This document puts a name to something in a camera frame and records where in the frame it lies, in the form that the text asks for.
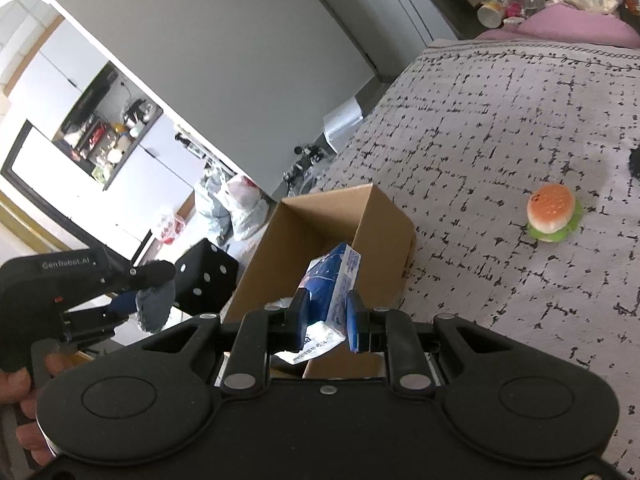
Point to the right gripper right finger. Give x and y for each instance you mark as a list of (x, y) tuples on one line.
[(393, 333)]

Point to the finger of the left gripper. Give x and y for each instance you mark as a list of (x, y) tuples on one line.
[(151, 274), (96, 324)]

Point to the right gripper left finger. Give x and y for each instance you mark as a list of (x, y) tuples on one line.
[(261, 334)]

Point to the blue-grey knitted cloth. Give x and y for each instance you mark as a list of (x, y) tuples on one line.
[(153, 306)]

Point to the blue tissue pack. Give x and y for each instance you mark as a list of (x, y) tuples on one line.
[(328, 280)]

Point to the plush hamburger toy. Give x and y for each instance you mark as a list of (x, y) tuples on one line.
[(553, 213)]

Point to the small black plush toy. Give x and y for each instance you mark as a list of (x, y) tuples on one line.
[(634, 163)]

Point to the person left hand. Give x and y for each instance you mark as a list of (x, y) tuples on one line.
[(17, 389)]

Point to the black dice stool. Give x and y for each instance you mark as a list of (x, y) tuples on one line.
[(205, 280)]

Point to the white garbage bag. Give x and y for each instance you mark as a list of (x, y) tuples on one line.
[(249, 208)]

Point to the white cube appliance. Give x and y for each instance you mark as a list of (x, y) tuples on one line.
[(341, 124)]

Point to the grey patterned bed blanket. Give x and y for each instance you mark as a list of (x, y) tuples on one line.
[(461, 140)]

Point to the paper cup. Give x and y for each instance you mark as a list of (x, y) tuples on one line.
[(491, 14)]

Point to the pink bed sheet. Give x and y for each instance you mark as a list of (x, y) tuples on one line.
[(562, 23)]

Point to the kitchen wall shelf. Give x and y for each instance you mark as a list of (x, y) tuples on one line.
[(108, 121)]

